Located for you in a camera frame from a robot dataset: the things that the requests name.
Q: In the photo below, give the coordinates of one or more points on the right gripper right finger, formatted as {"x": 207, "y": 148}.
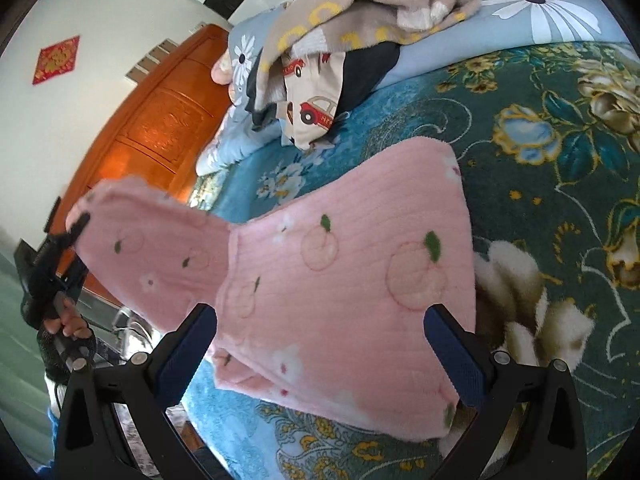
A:
{"x": 550, "y": 443}

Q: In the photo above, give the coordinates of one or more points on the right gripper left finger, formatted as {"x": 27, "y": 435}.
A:
{"x": 90, "y": 443}

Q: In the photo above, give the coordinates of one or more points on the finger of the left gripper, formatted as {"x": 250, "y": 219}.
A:
{"x": 70, "y": 237}

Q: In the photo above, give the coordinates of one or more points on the pink floral fleece garment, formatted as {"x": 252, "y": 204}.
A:
{"x": 319, "y": 303}

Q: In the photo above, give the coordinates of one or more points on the person left hand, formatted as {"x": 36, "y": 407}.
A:
{"x": 67, "y": 343}

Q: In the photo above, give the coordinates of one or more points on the person blue clothing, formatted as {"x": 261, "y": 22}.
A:
{"x": 56, "y": 394}

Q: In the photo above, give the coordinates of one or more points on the orange wooden headboard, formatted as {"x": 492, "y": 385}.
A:
{"x": 160, "y": 129}

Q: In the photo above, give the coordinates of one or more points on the pink pillow roll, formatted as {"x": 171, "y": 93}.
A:
{"x": 222, "y": 70}

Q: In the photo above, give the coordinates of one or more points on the beige car print garment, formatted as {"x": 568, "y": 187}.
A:
{"x": 313, "y": 86}

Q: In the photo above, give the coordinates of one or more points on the teal floral bed blanket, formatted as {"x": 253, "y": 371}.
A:
{"x": 547, "y": 140}

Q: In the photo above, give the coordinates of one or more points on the black garment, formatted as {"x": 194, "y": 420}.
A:
{"x": 363, "y": 70}

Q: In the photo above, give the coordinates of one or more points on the light blue daisy quilt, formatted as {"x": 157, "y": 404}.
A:
{"x": 499, "y": 24}

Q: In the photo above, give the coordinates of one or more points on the red fu wall decoration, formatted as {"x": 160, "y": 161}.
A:
{"x": 56, "y": 60}

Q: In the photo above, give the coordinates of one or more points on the wall switch panel row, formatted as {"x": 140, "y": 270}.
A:
{"x": 150, "y": 61}

